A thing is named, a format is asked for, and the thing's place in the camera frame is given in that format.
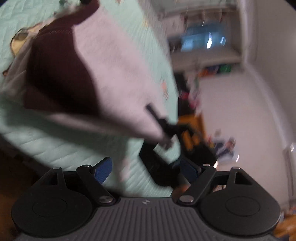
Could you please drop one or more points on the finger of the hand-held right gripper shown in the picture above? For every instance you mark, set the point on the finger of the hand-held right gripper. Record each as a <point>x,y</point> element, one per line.
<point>161,122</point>

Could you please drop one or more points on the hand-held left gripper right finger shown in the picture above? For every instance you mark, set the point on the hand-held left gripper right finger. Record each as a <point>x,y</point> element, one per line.
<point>189,172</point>

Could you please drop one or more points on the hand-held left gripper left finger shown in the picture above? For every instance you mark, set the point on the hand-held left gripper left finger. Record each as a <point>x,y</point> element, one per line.
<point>104,170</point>

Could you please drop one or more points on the grey and brown printed sweatshirt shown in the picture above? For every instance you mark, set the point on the grey and brown printed sweatshirt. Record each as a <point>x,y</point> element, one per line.
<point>104,69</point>

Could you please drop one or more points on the bee print quilted blanket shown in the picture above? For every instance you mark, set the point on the bee print quilted blanket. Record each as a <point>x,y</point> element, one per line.
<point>57,150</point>

